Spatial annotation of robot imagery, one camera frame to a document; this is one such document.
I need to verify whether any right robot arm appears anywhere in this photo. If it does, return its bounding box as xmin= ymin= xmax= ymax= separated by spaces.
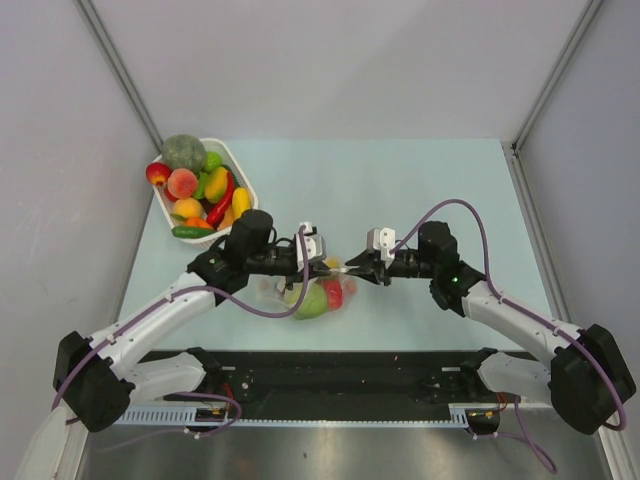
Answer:
xmin=346 ymin=221 xmax=636 ymax=435

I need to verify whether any peach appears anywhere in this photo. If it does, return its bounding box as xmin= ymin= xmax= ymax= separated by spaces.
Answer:
xmin=167 ymin=168 xmax=199 ymax=199

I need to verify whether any white cable duct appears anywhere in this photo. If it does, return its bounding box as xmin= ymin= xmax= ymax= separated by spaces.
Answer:
xmin=119 ymin=405 xmax=236 ymax=422

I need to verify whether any green cabbage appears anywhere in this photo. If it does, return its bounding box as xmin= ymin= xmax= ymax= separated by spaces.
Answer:
xmin=284 ymin=283 xmax=328 ymax=320

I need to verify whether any green lime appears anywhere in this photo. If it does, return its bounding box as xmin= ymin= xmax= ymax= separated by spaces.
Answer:
xmin=202 ymin=151 xmax=223 ymax=174

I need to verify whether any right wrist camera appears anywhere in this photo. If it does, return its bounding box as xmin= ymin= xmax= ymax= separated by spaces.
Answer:
xmin=366 ymin=227 xmax=396 ymax=267

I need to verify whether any yellow pepper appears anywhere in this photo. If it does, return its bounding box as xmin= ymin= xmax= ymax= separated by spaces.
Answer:
xmin=231 ymin=187 xmax=252 ymax=219

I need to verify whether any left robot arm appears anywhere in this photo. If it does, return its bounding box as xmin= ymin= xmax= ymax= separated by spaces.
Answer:
xmin=53 ymin=209 xmax=329 ymax=433

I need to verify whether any red pomegranate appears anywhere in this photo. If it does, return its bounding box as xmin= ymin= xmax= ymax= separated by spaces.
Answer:
xmin=145 ymin=162 xmax=172 ymax=188

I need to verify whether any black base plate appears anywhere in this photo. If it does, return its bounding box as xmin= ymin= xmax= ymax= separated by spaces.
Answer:
xmin=149 ymin=347 xmax=522 ymax=435

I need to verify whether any clear zip top bag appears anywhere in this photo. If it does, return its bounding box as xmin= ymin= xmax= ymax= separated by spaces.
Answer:
xmin=255 ymin=257 xmax=357 ymax=321

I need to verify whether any red apple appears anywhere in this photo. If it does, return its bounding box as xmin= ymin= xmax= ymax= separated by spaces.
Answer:
xmin=322 ymin=279 xmax=345 ymax=312

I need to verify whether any yellow green mango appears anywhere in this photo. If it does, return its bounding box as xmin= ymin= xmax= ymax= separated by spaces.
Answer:
xmin=324 ymin=257 xmax=341 ymax=269

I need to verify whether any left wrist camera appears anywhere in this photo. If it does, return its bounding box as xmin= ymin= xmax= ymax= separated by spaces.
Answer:
xmin=294 ymin=222 xmax=327 ymax=271

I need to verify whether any green cucumber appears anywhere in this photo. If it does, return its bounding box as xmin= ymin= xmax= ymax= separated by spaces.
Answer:
xmin=171 ymin=225 xmax=215 ymax=240

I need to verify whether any orange carrot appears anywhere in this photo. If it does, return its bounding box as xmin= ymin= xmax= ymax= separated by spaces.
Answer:
xmin=184 ymin=217 xmax=213 ymax=230

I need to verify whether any green striped melon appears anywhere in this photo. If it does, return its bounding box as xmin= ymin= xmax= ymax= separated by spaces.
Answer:
xmin=161 ymin=134 xmax=207 ymax=173

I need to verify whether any red chili pepper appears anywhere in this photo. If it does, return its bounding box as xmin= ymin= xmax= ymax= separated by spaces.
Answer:
xmin=206 ymin=171 xmax=235 ymax=227

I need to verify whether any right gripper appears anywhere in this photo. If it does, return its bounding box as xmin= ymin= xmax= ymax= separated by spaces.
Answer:
xmin=345 ymin=249 xmax=437 ymax=287

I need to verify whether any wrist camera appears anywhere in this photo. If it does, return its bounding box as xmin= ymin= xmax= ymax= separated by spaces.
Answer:
xmin=366 ymin=227 xmax=396 ymax=267
xmin=294 ymin=222 xmax=327 ymax=271

